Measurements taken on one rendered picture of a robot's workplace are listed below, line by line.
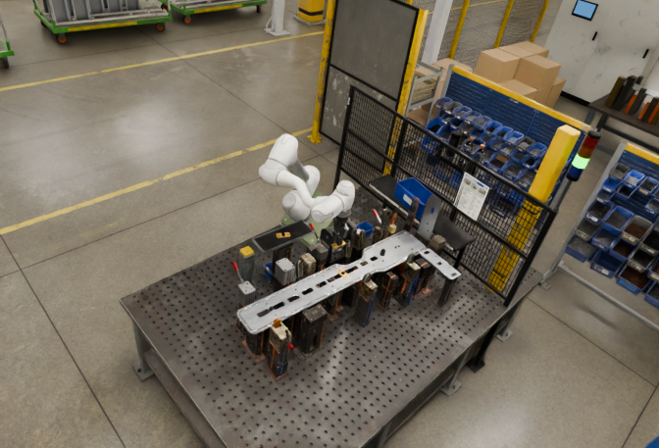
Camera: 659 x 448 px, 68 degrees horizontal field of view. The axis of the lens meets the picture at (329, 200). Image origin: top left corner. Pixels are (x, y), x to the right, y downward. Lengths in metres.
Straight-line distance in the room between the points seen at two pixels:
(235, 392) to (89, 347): 1.51
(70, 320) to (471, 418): 3.03
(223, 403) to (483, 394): 2.04
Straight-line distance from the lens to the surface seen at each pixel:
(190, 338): 3.10
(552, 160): 3.15
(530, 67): 7.38
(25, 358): 4.14
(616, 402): 4.59
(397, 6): 5.04
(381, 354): 3.12
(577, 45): 9.43
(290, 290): 2.93
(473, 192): 3.48
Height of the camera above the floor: 3.17
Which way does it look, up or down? 37 degrees down
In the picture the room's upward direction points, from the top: 9 degrees clockwise
